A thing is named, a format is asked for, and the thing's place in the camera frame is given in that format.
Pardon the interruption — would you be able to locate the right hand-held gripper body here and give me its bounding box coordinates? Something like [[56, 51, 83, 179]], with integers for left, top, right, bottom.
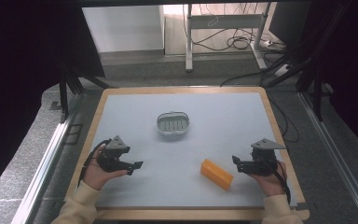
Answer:
[[243, 138, 287, 177]]

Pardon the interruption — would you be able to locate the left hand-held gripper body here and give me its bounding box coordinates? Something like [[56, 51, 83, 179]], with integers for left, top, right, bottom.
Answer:
[[97, 134, 131, 173]]

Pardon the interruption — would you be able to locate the person's right hand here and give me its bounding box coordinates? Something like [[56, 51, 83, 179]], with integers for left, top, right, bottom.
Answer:
[[249, 161, 289, 198]]

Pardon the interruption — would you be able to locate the person's left hand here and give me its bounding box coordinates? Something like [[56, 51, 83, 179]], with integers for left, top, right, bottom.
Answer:
[[82, 145, 129, 191]]

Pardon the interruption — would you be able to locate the orange soap bar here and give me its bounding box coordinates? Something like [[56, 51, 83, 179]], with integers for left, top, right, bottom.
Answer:
[[200, 158, 235, 191]]

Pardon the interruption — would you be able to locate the grey oval soap dish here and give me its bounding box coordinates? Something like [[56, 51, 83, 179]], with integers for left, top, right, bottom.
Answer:
[[156, 110, 191, 137]]

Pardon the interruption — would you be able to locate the black metal stand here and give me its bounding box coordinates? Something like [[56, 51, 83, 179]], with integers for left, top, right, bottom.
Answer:
[[55, 57, 111, 120], [262, 3, 352, 122]]

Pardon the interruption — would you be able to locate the white power strip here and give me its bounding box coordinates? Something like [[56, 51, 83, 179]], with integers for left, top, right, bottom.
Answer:
[[272, 63, 291, 78]]

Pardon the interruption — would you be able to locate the dark curtain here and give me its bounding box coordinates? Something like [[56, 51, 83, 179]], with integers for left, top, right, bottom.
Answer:
[[0, 0, 85, 203], [307, 0, 358, 161]]

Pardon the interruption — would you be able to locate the black monitor panel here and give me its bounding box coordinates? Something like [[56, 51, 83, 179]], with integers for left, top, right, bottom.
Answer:
[[55, 6, 106, 79]]

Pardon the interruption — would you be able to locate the white cabinet panel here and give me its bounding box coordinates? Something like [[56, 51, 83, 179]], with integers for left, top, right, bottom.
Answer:
[[81, 5, 166, 54]]

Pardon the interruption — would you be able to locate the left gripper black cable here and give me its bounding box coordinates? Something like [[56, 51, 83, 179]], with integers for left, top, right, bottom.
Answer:
[[77, 138, 112, 189]]

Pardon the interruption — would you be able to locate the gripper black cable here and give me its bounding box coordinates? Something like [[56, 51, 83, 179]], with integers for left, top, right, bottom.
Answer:
[[77, 138, 112, 189], [274, 159, 292, 205]]

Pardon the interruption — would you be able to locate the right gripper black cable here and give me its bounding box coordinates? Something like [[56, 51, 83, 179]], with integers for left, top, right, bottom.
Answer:
[[274, 159, 292, 205]]

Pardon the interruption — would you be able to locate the thin black floor cable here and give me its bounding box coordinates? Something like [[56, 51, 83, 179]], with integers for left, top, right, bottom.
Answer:
[[268, 97, 300, 144]]

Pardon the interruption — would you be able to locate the aluminium rail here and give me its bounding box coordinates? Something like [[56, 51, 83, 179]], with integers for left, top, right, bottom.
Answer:
[[297, 91, 358, 224], [10, 119, 73, 224]]

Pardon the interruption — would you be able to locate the tangle of black floor cables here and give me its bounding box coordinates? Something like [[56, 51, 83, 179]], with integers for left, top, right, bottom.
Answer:
[[181, 3, 288, 54]]

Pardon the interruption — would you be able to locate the white metal desk frame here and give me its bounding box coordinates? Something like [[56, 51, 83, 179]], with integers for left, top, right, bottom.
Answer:
[[184, 2, 272, 73]]

